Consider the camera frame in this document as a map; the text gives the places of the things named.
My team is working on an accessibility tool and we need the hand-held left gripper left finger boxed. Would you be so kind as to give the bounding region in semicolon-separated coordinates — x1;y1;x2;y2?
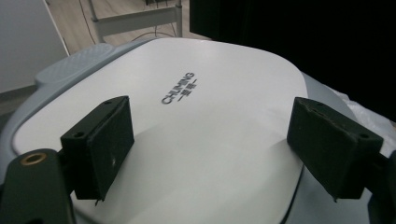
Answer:
60;95;135;207

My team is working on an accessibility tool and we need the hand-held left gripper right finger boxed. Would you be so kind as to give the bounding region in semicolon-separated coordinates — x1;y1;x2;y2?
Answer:
286;96;385;203

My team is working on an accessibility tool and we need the black curtain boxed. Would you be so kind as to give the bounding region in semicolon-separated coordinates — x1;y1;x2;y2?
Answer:
189;0;396;123

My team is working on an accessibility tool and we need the white panel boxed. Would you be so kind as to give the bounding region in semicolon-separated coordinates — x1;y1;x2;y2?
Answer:
0;0;70;94

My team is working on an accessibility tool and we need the long black floor cable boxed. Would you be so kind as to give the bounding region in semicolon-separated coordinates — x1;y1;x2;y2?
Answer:
130;30;179;42

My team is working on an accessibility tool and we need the white desk frame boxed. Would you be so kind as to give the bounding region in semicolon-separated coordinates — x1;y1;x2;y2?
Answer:
88;0;185;44

